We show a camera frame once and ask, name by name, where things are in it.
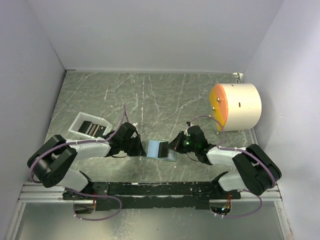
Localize white card tray box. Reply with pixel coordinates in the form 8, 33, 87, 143
68, 112, 113, 140

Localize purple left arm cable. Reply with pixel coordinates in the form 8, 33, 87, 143
28, 103, 128, 221

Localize black credit card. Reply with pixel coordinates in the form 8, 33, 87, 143
157, 141, 169, 158

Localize black cards in tray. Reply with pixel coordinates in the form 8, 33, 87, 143
78, 120, 106, 138

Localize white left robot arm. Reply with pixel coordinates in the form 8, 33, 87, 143
27, 122, 147, 200

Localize aluminium frame profile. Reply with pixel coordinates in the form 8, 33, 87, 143
17, 181, 68, 201

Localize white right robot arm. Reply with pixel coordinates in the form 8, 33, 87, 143
168, 125, 282, 199

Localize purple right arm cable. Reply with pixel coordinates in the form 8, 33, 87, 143
186, 115, 277, 218

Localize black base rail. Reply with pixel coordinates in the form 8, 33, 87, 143
62, 172, 242, 213

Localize green card holder wallet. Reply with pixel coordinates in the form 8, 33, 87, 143
146, 140, 177, 162

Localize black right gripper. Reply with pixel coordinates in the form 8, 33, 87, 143
166, 130, 198, 154

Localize white cylinder with orange lid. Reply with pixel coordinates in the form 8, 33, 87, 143
209, 83, 262, 132

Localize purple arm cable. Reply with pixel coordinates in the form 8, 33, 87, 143
28, 103, 128, 221
186, 115, 277, 218

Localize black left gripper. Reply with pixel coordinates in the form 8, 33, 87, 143
121, 134, 147, 157

